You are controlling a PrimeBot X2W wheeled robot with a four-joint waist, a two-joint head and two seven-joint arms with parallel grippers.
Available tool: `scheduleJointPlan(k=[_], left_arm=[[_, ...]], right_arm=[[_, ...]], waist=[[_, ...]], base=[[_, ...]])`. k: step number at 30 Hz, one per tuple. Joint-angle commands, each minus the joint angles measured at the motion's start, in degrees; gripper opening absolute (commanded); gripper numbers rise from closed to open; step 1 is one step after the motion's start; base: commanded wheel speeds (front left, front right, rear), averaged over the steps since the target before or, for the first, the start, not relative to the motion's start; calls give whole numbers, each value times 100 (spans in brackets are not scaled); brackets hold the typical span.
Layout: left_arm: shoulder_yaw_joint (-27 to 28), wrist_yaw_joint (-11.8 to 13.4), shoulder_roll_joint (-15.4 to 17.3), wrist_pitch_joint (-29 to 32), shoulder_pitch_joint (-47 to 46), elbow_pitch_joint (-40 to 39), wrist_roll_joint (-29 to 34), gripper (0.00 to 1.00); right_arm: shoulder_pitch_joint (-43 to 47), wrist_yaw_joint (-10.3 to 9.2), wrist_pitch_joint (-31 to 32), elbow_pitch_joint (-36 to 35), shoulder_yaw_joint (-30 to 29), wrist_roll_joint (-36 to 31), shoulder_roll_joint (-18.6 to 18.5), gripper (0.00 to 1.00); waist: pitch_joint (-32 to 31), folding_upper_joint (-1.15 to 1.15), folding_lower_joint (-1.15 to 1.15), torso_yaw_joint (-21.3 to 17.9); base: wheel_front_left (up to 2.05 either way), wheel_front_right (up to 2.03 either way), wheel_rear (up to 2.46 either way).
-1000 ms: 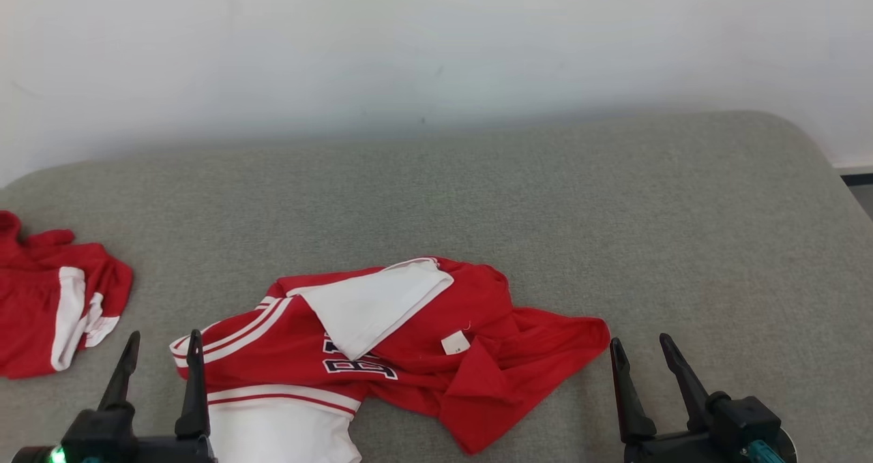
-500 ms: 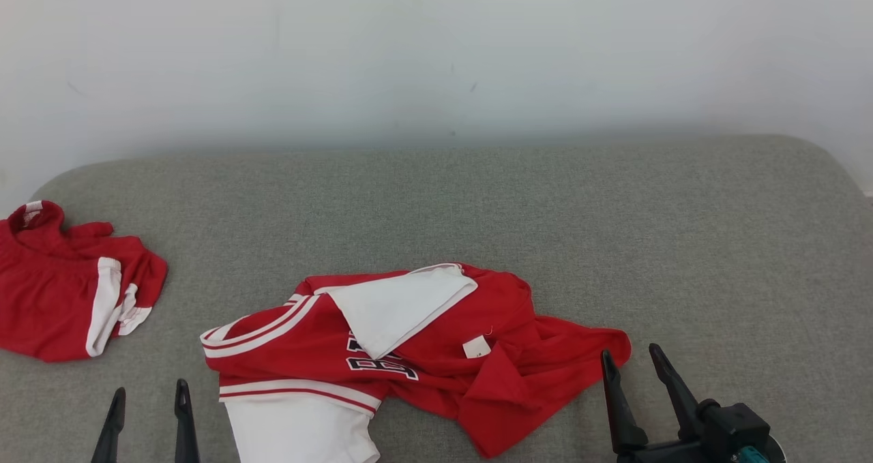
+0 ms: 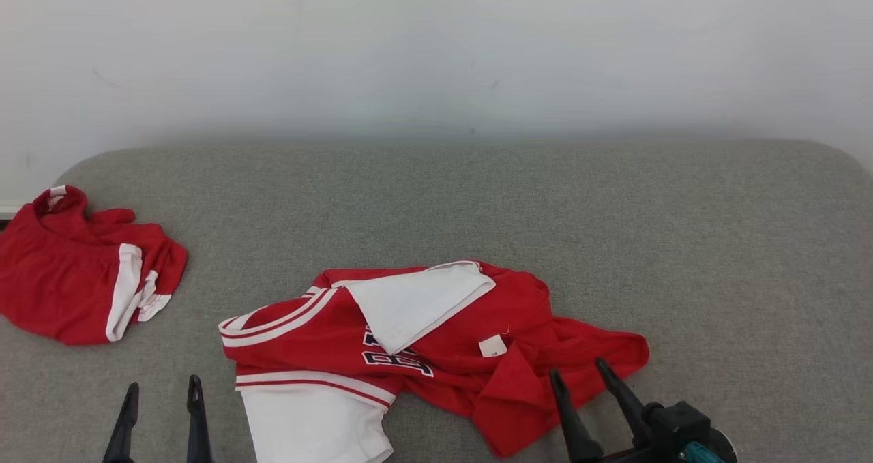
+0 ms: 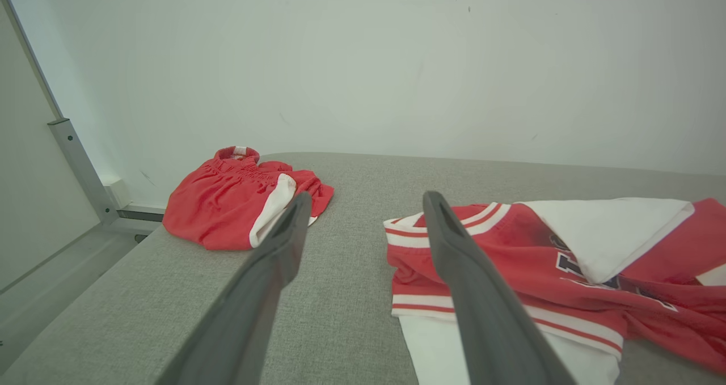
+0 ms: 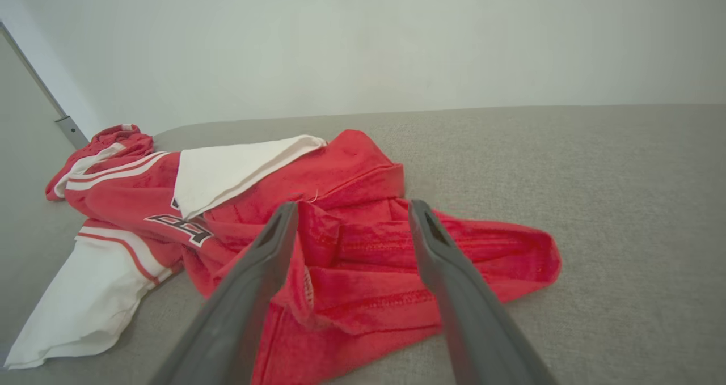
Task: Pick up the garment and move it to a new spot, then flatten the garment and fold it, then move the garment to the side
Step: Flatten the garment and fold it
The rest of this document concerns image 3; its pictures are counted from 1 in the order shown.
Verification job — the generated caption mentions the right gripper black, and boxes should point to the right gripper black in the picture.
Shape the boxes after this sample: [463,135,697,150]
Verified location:
[548,358,683,463]

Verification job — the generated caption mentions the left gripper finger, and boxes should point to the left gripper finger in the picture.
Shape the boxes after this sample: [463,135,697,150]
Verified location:
[186,374,214,463]
[102,382,140,463]

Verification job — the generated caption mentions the red white basketball shorts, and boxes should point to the red white basketball shorts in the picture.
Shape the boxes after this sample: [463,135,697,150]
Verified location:
[0,185,189,346]

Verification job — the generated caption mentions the red white basketball jersey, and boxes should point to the red white basketball jersey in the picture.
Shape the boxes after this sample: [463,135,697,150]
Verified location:
[218,260,651,463]

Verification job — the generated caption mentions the teal right camera connector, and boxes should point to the teal right camera connector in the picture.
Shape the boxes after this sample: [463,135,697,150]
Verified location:
[679,441,726,463]

